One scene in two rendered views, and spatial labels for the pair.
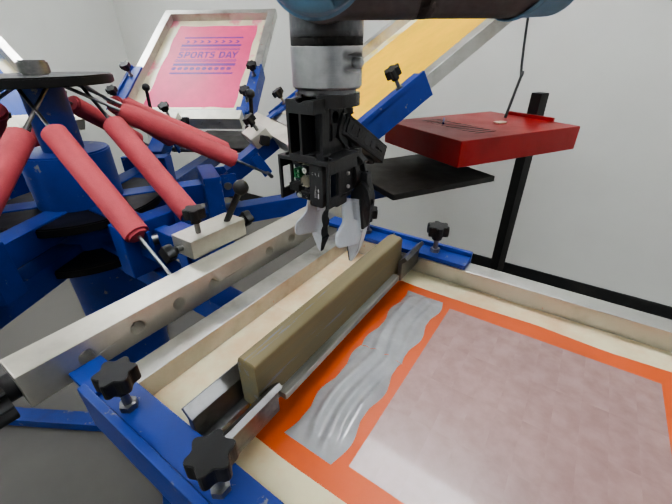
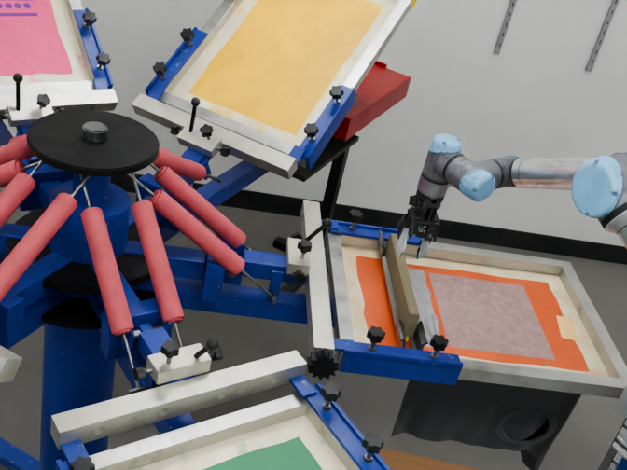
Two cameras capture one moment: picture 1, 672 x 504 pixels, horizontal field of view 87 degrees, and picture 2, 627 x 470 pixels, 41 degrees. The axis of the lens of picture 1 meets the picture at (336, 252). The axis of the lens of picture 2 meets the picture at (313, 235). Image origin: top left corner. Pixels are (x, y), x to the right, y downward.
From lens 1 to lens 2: 1.92 m
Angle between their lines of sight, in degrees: 38
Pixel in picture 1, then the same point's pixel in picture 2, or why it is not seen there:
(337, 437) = not seen: hidden behind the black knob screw
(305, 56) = (438, 187)
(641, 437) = (524, 307)
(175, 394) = not seen: hidden behind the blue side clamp
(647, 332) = (512, 263)
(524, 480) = (500, 331)
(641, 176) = (438, 98)
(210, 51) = not seen: outside the picture
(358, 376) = (423, 316)
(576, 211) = (384, 134)
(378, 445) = (452, 338)
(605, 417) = (511, 304)
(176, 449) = (407, 353)
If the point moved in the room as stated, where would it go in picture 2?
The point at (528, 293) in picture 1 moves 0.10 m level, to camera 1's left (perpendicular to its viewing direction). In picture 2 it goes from (461, 254) to (438, 260)
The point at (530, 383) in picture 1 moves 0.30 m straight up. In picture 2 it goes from (483, 299) to (516, 212)
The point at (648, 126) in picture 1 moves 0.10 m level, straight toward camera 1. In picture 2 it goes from (442, 50) to (443, 57)
